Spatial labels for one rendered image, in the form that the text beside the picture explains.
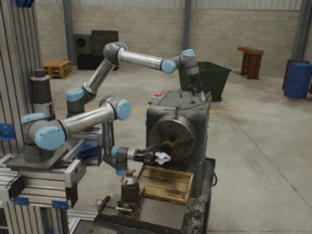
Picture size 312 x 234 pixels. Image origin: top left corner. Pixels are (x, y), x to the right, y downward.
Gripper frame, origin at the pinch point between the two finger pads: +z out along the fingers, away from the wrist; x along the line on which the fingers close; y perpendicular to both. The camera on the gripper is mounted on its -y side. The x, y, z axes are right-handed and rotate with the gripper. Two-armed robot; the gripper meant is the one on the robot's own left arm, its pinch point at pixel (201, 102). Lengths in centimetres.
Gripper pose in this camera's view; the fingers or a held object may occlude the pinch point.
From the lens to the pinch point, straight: 174.3
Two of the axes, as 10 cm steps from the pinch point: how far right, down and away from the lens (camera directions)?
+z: 3.0, 9.2, 2.5
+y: -2.7, 3.3, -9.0
